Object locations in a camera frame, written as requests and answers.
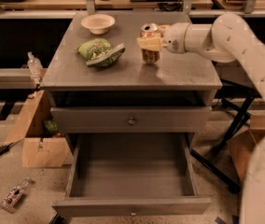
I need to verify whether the cardboard box right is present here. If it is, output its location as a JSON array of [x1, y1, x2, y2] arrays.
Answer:
[[228, 115, 265, 183]]

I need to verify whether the closed grey top drawer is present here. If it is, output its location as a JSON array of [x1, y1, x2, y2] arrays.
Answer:
[[50, 106, 211, 133]]

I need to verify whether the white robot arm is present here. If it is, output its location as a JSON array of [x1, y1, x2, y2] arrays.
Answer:
[[137, 13, 265, 224]]

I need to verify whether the clear sanitizer bottle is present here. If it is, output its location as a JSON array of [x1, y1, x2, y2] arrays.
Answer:
[[27, 51, 43, 84]]

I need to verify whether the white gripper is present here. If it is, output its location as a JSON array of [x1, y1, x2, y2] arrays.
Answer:
[[137, 22, 189, 54]]

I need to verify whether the orange soda can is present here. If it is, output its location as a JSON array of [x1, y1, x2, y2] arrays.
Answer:
[[140, 23, 160, 63]]

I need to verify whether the open grey middle drawer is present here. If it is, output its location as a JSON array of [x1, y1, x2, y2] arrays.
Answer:
[[53, 133, 211, 217]]

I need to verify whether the clear plastic bottle on floor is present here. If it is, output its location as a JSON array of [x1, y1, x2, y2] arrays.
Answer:
[[1, 177, 34, 214]]

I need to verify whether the cardboard box left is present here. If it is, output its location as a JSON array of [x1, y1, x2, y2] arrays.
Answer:
[[4, 91, 73, 168]]

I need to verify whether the cardboard box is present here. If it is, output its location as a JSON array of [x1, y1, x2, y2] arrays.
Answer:
[[228, 115, 265, 183], [4, 91, 73, 168]]

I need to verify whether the black folding table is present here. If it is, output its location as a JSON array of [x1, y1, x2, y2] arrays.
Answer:
[[190, 42, 265, 194]]

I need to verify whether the grey wooden drawer cabinet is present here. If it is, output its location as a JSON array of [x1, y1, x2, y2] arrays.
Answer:
[[41, 11, 221, 144]]

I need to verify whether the white ceramic bowl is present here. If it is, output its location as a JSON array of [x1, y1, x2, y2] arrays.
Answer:
[[81, 14, 115, 35]]

